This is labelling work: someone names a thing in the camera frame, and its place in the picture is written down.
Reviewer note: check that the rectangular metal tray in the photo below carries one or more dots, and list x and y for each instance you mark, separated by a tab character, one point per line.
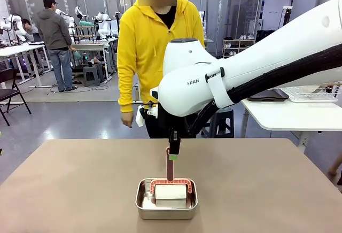
165	213

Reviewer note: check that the grey door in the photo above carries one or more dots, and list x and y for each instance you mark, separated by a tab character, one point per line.
302	6

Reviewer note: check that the grey plastic stool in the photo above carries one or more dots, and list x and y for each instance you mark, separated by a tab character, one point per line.
92	74

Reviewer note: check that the dark plastic stool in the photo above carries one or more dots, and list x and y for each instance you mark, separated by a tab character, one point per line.
224	122

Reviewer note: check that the person's right hand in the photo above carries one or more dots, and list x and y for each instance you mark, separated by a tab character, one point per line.
127	119

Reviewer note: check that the black bags pile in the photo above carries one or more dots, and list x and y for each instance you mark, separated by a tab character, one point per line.
263	34

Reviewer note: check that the seated person dark hair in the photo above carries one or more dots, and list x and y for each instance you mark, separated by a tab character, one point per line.
29	28

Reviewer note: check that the man in grey hoodie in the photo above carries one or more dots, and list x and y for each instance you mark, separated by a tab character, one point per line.
53	32

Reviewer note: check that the red white lint roller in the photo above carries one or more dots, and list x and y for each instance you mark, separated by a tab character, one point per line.
170	171

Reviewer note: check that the black folding chair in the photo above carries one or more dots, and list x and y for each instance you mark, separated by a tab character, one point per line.
10	94

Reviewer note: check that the person in yellow hoodie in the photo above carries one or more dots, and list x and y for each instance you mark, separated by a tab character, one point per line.
144	43

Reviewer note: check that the shoe rack with shoes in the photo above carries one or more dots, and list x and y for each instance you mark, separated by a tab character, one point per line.
235	47

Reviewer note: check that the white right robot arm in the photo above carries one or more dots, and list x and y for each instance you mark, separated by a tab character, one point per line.
267	56

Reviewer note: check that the white lab bench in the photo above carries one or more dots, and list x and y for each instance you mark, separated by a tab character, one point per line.
88	46

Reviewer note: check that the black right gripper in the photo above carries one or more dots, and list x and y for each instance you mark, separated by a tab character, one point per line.
165	123

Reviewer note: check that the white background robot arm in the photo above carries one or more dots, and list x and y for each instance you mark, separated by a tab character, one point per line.
13	22
104	30
68	19

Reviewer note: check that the bare lower leg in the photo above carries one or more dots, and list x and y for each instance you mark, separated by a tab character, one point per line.
335	166

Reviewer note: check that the dark serving tray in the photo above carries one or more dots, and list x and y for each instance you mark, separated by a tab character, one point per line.
267	98

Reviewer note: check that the black tripod with light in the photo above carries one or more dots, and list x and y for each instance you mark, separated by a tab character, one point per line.
287	16

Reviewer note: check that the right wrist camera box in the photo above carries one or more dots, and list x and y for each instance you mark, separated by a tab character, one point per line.
140	119

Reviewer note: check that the long white workbench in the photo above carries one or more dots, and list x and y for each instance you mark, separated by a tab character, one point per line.
16	50

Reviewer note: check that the person's right forearm yellow sleeve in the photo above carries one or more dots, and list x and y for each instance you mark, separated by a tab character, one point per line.
125	94

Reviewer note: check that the white side table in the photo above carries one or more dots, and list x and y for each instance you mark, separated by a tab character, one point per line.
294	115

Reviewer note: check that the black frame wooden rack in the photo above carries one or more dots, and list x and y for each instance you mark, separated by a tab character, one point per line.
85	34

